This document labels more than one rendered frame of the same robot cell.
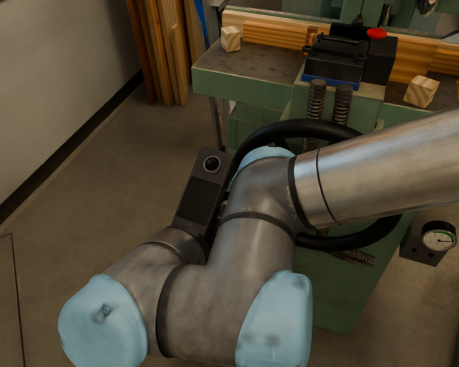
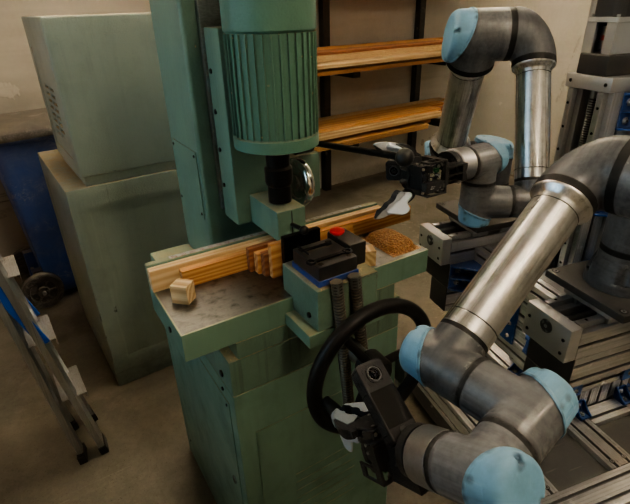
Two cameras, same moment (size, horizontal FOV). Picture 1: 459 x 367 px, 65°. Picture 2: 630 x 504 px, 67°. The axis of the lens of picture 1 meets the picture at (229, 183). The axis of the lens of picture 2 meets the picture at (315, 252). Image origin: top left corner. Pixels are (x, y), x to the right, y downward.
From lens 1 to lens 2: 51 cm
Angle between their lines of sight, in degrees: 45
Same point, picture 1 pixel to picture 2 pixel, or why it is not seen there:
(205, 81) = (200, 341)
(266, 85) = (262, 311)
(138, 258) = (460, 443)
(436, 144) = (517, 268)
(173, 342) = (539, 450)
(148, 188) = not seen: outside the picture
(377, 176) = (506, 298)
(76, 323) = (513, 485)
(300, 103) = (325, 305)
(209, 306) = (535, 412)
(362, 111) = (367, 286)
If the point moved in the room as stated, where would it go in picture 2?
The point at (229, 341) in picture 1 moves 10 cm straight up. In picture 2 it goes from (557, 418) to (577, 348)
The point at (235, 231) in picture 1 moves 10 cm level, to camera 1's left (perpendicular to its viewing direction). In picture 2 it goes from (484, 377) to (451, 428)
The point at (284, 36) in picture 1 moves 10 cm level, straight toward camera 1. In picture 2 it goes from (225, 265) to (254, 281)
